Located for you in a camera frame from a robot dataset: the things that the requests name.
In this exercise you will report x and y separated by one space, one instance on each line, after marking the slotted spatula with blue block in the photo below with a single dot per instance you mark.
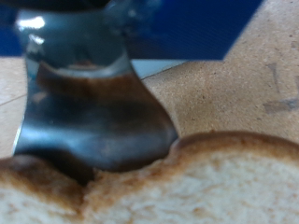
93 124

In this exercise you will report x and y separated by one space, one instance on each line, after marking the white bread slice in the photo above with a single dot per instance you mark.
202 186

